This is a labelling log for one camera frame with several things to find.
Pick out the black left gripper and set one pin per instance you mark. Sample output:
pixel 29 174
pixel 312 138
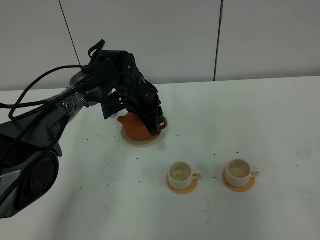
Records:
pixel 131 91

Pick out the brown clay teapot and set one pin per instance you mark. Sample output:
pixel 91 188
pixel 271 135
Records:
pixel 135 128

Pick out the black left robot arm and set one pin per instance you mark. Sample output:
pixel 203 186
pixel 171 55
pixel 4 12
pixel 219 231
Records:
pixel 29 143

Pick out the beige round teapot saucer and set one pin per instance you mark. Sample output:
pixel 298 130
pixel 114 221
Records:
pixel 138 143

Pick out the left white teacup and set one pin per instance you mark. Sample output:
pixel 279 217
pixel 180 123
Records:
pixel 181 175

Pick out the white teacup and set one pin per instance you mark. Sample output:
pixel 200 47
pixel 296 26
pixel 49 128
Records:
pixel 181 175
pixel 238 172

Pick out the left orange coaster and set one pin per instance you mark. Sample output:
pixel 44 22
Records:
pixel 186 191

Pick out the orange coaster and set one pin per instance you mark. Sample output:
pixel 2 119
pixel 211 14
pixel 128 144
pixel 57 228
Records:
pixel 242 189
pixel 186 191

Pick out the right white teacup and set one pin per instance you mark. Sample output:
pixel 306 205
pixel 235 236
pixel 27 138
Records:
pixel 238 172

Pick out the right orange coaster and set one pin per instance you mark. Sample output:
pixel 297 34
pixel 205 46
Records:
pixel 242 189

